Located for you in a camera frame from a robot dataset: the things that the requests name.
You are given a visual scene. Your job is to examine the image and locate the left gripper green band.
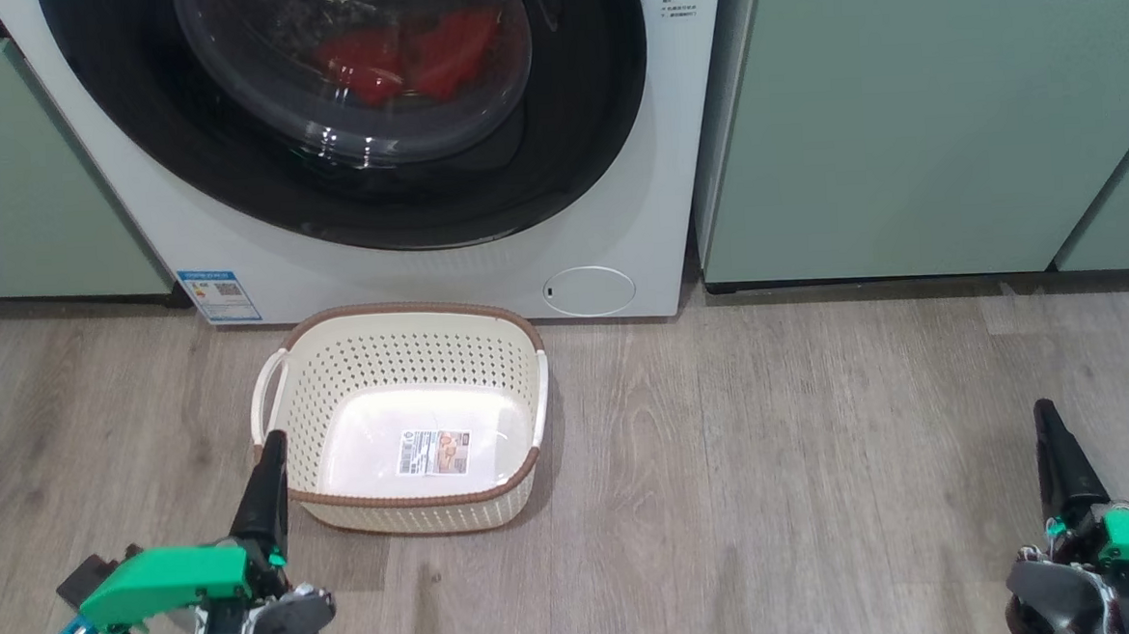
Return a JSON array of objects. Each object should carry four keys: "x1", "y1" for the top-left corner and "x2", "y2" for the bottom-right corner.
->
[{"x1": 70, "y1": 430, "x2": 298, "y2": 634}]

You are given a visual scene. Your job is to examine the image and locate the black washing machine door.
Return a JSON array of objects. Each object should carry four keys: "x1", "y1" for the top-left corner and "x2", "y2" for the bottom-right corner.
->
[{"x1": 38, "y1": 0, "x2": 658, "y2": 270}]

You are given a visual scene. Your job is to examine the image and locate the red and white garment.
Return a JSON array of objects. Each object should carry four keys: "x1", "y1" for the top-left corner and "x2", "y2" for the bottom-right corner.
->
[{"x1": 312, "y1": 7, "x2": 506, "y2": 109}]

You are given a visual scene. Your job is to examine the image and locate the white printed product label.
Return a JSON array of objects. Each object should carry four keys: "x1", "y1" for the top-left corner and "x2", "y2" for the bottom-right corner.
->
[{"x1": 395, "y1": 427, "x2": 474, "y2": 480}]

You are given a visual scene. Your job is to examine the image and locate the cream perforated laundry basket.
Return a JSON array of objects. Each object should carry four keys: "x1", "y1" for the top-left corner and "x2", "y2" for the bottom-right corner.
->
[{"x1": 243, "y1": 295, "x2": 557, "y2": 545}]

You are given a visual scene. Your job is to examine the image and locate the white front-load washing machine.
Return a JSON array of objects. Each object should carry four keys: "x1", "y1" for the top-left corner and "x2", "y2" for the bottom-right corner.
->
[{"x1": 0, "y1": 0, "x2": 741, "y2": 352}]

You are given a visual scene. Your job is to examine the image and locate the blue energy label sticker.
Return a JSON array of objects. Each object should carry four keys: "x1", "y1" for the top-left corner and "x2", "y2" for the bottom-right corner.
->
[{"x1": 176, "y1": 266, "x2": 263, "y2": 326}]

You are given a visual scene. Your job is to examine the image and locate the round white filter cover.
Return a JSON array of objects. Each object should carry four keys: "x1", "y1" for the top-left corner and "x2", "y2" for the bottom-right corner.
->
[{"x1": 540, "y1": 263, "x2": 638, "y2": 319}]

